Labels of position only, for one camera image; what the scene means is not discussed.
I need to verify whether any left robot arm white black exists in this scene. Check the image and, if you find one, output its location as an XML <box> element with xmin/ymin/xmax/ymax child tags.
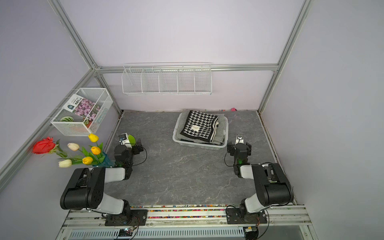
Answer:
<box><xmin>60</xmin><ymin>144</ymin><xmax>146</xmax><ymax>216</ymax></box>

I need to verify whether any red artificial rose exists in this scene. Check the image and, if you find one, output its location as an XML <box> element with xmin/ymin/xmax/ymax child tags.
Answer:
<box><xmin>32</xmin><ymin>137</ymin><xmax>68</xmax><ymax>159</ymax></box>

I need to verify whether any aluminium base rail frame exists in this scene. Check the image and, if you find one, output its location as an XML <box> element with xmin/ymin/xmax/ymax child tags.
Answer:
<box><xmin>56</xmin><ymin>204</ymin><xmax>318</xmax><ymax>240</ymax></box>

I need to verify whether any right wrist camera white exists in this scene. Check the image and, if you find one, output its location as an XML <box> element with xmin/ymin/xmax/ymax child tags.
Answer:
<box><xmin>235</xmin><ymin>134</ymin><xmax>244</xmax><ymax>145</ymax></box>

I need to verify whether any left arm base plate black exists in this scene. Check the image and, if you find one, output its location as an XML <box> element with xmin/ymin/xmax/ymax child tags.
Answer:
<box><xmin>105</xmin><ymin>209</ymin><xmax>148</xmax><ymax>227</ymax></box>

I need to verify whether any white wire side basket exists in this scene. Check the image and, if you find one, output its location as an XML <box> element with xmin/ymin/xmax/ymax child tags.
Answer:
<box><xmin>51</xmin><ymin>88</ymin><xmax>113</xmax><ymax>137</ymax></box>

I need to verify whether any black white houndstooth scarf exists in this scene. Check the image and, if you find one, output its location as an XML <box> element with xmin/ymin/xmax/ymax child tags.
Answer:
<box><xmin>180</xmin><ymin>110</ymin><xmax>219</xmax><ymax>143</ymax></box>

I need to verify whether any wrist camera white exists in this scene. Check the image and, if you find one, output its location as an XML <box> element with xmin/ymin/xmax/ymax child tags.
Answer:
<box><xmin>235</xmin><ymin>134</ymin><xmax>244</xmax><ymax>145</ymax></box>
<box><xmin>119</xmin><ymin>133</ymin><xmax>132</xmax><ymax>148</ymax></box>

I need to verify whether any tulip bouquet in teal vase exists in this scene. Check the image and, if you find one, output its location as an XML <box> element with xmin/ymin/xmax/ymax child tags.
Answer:
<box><xmin>57</xmin><ymin>134</ymin><xmax>115</xmax><ymax>168</ymax></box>

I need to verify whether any white wire wall shelf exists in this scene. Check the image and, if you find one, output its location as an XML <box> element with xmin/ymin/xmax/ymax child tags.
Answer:
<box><xmin>122</xmin><ymin>62</ymin><xmax>213</xmax><ymax>95</ymax></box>

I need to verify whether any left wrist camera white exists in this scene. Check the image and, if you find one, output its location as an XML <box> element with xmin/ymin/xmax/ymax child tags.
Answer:
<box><xmin>119</xmin><ymin>133</ymin><xmax>132</xmax><ymax>148</ymax></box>

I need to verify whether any green toy shovel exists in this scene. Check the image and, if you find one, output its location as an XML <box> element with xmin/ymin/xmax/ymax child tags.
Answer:
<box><xmin>128</xmin><ymin>135</ymin><xmax>136</xmax><ymax>147</ymax></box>

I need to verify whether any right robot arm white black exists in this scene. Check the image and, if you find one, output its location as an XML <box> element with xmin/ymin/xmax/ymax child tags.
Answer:
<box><xmin>227</xmin><ymin>142</ymin><xmax>294</xmax><ymax>216</ymax></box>

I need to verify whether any purple flower seed packet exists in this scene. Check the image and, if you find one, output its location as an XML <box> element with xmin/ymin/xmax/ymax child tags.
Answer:
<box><xmin>63</xmin><ymin>94</ymin><xmax>101</xmax><ymax>121</ymax></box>

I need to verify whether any grey scarf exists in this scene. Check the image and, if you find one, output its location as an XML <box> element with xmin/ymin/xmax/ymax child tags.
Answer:
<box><xmin>175</xmin><ymin>110</ymin><xmax>226</xmax><ymax>146</ymax></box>

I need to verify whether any white plastic perforated basket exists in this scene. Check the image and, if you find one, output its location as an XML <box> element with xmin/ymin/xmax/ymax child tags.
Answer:
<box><xmin>173</xmin><ymin>111</ymin><xmax>229</xmax><ymax>150</ymax></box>

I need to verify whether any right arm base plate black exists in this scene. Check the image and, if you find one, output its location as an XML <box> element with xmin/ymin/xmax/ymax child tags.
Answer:
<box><xmin>225</xmin><ymin>206</ymin><xmax>268</xmax><ymax>225</ymax></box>

